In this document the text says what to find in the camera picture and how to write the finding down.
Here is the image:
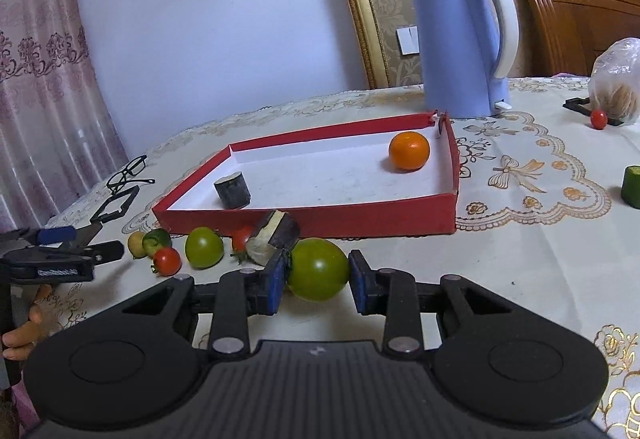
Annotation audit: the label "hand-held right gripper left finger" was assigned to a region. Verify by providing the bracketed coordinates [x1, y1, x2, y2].
[122, 251, 291, 361]

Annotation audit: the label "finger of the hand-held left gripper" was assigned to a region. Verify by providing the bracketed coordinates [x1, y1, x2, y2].
[30, 224, 103, 252]
[75, 240, 125, 266]

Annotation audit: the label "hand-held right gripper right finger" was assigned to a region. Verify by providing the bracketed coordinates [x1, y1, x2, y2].
[348, 249, 518, 361]

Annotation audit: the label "small yellow fruit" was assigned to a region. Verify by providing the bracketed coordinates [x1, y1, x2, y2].
[127, 231, 147, 260]

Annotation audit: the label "large green tomato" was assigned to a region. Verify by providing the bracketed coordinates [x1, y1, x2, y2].
[286, 237, 351, 302]

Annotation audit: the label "small green cucumber piece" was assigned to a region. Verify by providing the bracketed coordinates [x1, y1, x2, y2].
[142, 228, 173, 259]

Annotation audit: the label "cut eggplant piece white flesh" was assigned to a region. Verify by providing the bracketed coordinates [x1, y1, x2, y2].
[246, 210, 302, 266]

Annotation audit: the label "red tomato with stem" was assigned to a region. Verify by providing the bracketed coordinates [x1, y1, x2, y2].
[151, 247, 182, 277]
[230, 225, 257, 265]

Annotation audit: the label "red cardboard box tray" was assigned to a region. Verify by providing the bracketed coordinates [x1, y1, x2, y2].
[151, 112, 460, 240]

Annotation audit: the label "small green tomato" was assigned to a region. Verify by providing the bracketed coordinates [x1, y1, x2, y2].
[185, 227, 225, 270]

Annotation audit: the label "person's left hand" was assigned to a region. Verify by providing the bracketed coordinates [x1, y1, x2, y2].
[0, 284, 53, 362]

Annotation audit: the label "black eyeglasses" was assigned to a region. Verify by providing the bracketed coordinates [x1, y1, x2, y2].
[106, 155, 156, 195]

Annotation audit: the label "round dark eggplant piece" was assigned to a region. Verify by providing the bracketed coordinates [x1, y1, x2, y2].
[214, 172, 251, 210]

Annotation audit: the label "orange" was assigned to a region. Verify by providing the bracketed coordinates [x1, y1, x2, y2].
[389, 131, 431, 171]

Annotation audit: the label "pink patterned curtain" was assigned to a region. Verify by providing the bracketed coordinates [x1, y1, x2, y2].
[0, 0, 128, 232]

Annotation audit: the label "cream embroidered tablecloth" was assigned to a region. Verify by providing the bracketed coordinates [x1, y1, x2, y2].
[0, 76, 640, 439]

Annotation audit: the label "blue electric kettle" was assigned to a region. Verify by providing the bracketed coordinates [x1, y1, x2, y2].
[410, 0, 519, 118]

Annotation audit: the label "tall green cucumber piece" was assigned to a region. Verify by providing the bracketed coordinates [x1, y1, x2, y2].
[621, 165, 640, 210]

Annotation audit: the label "clear plastic bag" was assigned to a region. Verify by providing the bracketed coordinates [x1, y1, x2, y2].
[586, 38, 640, 124]

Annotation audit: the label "black hexagonal frame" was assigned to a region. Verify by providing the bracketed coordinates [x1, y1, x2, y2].
[90, 185, 140, 224]

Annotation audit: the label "white wall switch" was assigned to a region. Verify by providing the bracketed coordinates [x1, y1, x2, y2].
[396, 25, 420, 56]

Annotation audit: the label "black flat frame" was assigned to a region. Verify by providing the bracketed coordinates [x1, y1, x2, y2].
[562, 96, 626, 127]

